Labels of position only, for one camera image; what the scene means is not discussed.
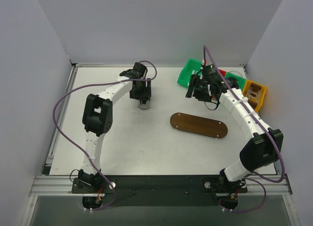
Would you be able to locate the brown oval wooden tray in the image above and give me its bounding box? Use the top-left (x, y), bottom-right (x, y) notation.
top-left (170, 113), bottom-right (228, 138)

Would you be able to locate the grey glass cup with holder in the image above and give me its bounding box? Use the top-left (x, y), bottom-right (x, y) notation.
top-left (138, 100), bottom-right (150, 110)

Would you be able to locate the green bin with toothbrushes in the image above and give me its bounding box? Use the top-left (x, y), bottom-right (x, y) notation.
top-left (177, 58), bottom-right (206, 88)

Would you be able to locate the yellow bin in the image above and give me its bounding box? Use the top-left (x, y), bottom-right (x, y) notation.
top-left (243, 79), bottom-right (267, 113)

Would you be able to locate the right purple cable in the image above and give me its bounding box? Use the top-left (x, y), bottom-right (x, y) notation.
top-left (203, 45), bottom-right (286, 213)

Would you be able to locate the green bin with cups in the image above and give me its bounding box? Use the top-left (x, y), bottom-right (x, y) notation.
top-left (225, 72), bottom-right (246, 90)

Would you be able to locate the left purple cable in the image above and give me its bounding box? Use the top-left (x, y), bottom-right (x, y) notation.
top-left (53, 61), bottom-right (157, 211)

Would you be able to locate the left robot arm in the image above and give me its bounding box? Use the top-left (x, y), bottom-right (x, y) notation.
top-left (78, 63), bottom-right (152, 193)

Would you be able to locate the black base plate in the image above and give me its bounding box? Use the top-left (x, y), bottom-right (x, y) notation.
top-left (71, 175), bottom-right (247, 208)

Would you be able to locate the clear glass cup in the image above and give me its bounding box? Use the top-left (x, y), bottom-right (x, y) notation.
top-left (229, 70), bottom-right (244, 79)

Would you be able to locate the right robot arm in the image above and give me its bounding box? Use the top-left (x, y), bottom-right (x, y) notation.
top-left (186, 65), bottom-right (283, 182)

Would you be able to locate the aluminium frame rail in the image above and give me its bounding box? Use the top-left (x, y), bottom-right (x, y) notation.
top-left (30, 175), bottom-right (292, 197)

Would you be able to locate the purple cable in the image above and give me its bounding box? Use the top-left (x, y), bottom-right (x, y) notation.
top-left (53, 61), bottom-right (157, 211)
top-left (203, 45), bottom-right (286, 213)

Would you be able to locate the clear acrylic toothbrush rack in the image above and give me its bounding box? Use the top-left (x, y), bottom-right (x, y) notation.
top-left (246, 83), bottom-right (262, 100)

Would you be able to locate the red bin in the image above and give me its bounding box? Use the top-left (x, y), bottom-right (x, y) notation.
top-left (219, 69), bottom-right (226, 77)

